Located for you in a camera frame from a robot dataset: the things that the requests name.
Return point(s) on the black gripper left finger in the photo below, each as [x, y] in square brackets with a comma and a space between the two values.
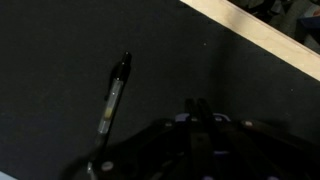
[190, 108]

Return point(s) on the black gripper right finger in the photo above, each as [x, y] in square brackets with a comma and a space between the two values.
[206, 162]

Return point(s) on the black pen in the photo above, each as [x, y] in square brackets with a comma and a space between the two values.
[112, 99]

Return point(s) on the wooden desk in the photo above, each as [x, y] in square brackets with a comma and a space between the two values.
[261, 34]

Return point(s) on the black desk mat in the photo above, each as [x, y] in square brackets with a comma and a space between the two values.
[56, 58]

